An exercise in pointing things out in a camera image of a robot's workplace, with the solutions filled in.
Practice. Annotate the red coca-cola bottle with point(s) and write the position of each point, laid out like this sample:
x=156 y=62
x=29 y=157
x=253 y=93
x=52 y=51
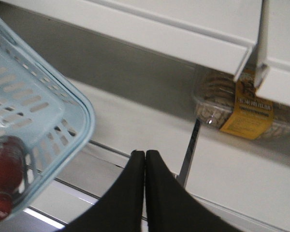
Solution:
x=12 y=158

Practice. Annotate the light blue plastic basket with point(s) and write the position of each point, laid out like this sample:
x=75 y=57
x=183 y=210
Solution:
x=40 y=106

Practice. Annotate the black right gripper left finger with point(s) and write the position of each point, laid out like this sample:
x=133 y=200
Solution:
x=120 y=208

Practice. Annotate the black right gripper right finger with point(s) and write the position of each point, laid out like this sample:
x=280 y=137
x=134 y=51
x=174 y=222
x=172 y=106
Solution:
x=170 y=208

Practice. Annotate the clear cookie box yellow label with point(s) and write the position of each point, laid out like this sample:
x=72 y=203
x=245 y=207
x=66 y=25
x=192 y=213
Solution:
x=233 y=107

